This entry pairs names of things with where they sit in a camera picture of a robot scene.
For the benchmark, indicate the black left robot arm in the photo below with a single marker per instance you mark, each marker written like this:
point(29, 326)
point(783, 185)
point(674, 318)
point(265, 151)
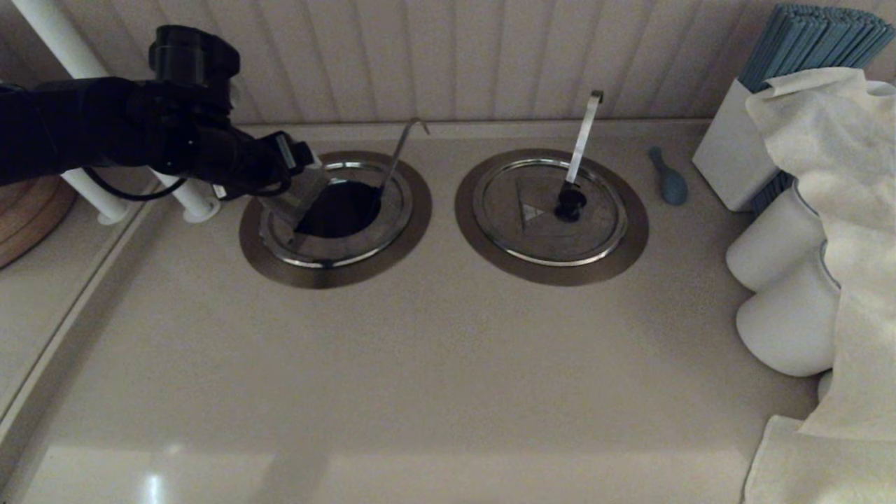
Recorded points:
point(70, 126)

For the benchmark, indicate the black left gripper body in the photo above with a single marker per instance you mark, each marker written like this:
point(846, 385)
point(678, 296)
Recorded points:
point(241, 161)

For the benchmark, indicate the round wooden board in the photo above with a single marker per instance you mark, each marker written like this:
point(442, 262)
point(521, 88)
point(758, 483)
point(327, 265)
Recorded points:
point(28, 224)

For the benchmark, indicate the small blue spoon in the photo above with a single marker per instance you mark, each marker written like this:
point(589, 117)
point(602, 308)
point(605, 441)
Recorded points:
point(672, 187)

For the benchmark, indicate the steel hinged pot lid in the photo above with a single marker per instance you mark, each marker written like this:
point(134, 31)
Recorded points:
point(595, 231)
point(301, 199)

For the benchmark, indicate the white round pole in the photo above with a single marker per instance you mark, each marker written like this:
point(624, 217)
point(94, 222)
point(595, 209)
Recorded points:
point(98, 199)
point(60, 35)

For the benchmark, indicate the blue stick bundle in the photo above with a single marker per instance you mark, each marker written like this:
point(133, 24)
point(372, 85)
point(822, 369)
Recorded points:
point(805, 42)

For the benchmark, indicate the white woven cloth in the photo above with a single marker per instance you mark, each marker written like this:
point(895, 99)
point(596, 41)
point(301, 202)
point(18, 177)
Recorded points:
point(854, 210)
point(805, 469)

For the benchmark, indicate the white ceramic jar lower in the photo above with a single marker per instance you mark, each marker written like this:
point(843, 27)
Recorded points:
point(784, 329)

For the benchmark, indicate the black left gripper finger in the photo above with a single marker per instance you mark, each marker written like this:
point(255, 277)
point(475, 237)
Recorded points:
point(285, 148)
point(305, 155)

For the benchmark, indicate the white ceramic jar upper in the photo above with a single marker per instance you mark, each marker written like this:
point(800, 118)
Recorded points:
point(770, 245)

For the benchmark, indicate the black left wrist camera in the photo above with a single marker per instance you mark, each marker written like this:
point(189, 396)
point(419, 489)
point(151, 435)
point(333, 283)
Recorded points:
point(192, 56)

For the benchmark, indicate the white ceramic jar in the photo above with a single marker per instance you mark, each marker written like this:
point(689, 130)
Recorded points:
point(770, 245)
point(784, 329)

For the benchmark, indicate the white holder box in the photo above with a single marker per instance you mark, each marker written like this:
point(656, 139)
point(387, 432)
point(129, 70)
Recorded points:
point(728, 154)

